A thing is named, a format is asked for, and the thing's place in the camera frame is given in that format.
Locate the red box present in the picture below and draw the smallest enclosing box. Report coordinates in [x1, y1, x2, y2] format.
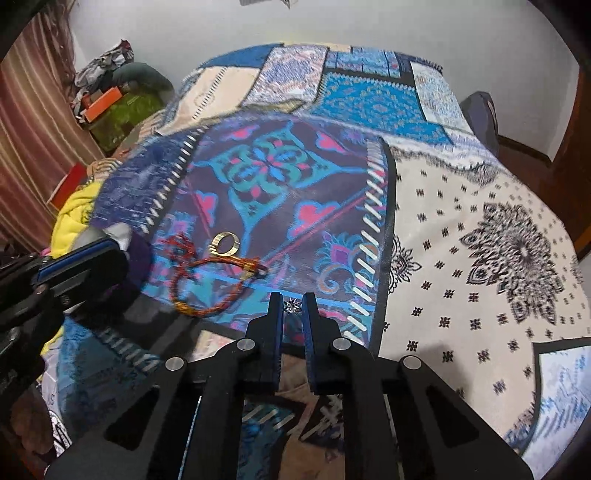
[45, 163, 91, 213]

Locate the gold ring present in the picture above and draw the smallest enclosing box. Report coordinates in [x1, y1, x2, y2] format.
[209, 232, 241, 256]

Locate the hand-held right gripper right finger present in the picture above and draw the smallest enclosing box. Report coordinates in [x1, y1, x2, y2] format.
[302, 292, 546, 480]

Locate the red braided thread bracelet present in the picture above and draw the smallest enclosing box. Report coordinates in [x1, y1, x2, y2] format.
[157, 233, 270, 319]

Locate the purple cloth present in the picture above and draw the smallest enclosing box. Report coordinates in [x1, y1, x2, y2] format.
[119, 234, 154, 297]

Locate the yellow cloth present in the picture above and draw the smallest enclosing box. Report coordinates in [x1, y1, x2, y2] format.
[48, 185, 105, 260]

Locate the patterned patchwork bedsheet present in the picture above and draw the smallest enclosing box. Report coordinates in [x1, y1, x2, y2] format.
[41, 42, 591, 480]

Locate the pile of clothes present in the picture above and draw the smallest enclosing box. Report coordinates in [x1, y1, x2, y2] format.
[74, 40, 174, 95]

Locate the green box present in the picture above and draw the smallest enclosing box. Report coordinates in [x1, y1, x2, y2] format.
[89, 90, 172, 156]

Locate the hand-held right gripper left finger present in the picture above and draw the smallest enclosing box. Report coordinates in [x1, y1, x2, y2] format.
[46, 292, 284, 480]

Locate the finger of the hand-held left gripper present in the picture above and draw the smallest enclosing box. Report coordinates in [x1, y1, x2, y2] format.
[31, 237, 126, 284]
[48, 253, 131, 316]

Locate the orange box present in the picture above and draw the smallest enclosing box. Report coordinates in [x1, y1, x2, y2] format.
[78, 87, 125, 125]

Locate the striped brown curtain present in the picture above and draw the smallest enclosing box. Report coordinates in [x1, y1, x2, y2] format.
[0, 0, 105, 259]

